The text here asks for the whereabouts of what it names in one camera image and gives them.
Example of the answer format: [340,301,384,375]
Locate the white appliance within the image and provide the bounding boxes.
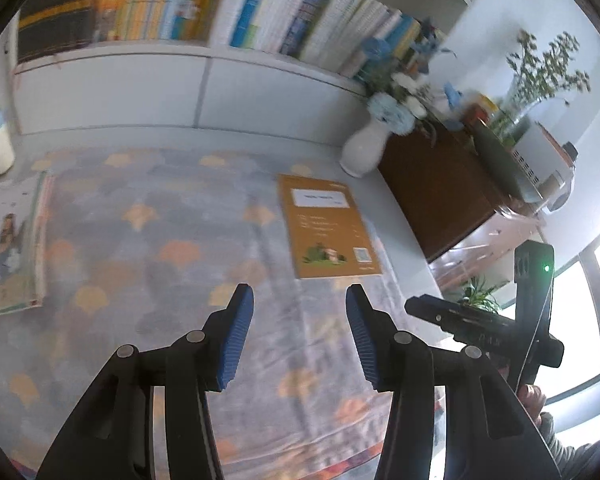
[511,120,580,213]

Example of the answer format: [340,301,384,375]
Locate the orange book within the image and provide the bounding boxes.
[278,175,383,280]

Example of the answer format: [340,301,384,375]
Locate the dark green cloth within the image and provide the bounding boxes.
[472,119,548,204]

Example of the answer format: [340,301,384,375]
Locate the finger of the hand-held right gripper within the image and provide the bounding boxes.
[404,295,507,349]

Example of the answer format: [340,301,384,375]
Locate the person's right forearm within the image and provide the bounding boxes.
[536,410,600,480]

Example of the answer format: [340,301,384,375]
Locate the green leafy branches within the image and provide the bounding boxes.
[505,30,592,111]

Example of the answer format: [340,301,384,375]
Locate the dark wooden cabinet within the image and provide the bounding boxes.
[377,120,546,301]

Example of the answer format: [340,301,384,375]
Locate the person's right hand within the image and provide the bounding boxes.
[517,384,548,427]

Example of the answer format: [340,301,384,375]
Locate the white ceramic vase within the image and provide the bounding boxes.
[340,120,388,178]

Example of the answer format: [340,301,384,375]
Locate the white book with cloud drawing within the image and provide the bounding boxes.
[0,175,46,317]

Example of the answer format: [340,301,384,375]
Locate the small green plant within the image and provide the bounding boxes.
[455,276,505,315]

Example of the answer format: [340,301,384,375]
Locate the row of dark spine books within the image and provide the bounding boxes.
[17,0,101,63]

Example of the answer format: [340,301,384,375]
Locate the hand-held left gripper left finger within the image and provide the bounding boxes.
[36,283,255,480]

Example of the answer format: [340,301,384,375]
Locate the row of colourful shelf books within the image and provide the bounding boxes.
[100,0,431,78]

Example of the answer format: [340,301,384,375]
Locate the glass vase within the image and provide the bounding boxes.
[500,75,543,133]

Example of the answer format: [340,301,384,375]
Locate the window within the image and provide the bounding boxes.
[540,230,600,411]

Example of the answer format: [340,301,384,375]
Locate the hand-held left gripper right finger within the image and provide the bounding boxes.
[345,283,562,480]

